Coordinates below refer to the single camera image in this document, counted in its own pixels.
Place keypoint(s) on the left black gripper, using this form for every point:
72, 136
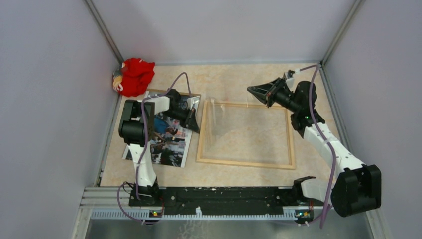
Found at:
190, 122

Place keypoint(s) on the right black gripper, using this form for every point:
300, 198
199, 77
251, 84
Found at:
266, 93

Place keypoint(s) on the wooden picture frame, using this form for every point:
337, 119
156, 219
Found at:
245, 135

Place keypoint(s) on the printed photo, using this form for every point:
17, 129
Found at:
165, 149

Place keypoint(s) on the transparent plastic sheet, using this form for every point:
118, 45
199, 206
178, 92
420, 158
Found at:
244, 128

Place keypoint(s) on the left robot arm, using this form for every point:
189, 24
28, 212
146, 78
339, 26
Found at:
145, 177

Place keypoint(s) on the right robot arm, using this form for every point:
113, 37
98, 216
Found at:
356, 186

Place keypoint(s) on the red crumpled cloth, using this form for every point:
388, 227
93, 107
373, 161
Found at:
133, 76

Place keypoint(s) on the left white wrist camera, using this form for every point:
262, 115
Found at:
193, 102

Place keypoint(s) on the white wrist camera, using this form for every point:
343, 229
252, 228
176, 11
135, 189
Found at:
289, 78
193, 102

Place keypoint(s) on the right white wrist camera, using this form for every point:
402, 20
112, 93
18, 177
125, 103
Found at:
289, 78

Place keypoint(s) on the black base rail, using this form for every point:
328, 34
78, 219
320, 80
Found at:
222, 201

